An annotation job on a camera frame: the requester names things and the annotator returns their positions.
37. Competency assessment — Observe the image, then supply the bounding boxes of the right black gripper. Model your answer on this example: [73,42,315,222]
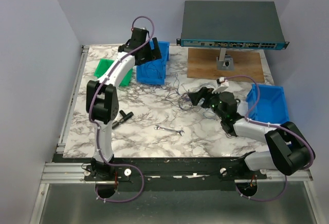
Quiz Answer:
[189,86,226,120]

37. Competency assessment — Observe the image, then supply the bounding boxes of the blue purple wires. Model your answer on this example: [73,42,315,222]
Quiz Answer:
[151,72,219,119]

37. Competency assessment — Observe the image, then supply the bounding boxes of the blue bin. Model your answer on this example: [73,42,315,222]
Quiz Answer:
[248,84,290,124]
[136,41,170,85]

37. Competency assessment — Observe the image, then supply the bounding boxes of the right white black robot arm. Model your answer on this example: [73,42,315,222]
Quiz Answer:
[188,87,315,179]

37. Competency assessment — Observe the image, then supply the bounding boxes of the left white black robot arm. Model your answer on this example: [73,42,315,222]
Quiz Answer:
[86,28,161,180]

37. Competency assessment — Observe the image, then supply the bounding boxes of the brown wooden board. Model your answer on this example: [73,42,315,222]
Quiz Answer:
[187,48,265,83]

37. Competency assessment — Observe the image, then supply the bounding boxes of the small open-end wrench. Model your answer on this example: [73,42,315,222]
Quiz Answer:
[154,125,185,136]

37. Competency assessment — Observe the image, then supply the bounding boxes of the ratcheting combination wrench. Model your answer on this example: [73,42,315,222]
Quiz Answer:
[226,98,243,138]

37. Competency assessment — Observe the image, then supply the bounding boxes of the green plastic bin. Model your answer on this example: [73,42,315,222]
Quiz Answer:
[94,59,133,87]

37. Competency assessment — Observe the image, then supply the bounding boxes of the black T-shaped tool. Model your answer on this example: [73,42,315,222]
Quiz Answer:
[112,110,134,129]

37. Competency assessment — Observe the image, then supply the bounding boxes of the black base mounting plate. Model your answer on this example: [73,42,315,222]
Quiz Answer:
[53,155,261,194]

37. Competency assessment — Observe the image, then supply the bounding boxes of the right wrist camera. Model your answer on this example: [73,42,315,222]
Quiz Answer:
[212,77,229,94]

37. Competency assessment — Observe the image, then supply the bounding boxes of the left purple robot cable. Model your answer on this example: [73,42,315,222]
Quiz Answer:
[88,15,155,204]

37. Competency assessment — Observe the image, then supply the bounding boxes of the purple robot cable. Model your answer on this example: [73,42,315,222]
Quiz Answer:
[217,74,316,201]
[88,15,155,204]

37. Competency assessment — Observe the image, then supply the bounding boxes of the grey metal switch stand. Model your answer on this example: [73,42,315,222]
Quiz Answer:
[216,48,234,71]

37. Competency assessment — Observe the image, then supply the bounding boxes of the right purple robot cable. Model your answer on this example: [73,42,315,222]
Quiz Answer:
[217,74,316,201]

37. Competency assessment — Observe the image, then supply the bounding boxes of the teal network switch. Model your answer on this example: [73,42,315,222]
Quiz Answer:
[176,1,289,50]

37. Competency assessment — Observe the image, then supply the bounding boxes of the aluminium frame rail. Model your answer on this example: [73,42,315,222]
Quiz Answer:
[41,162,313,184]

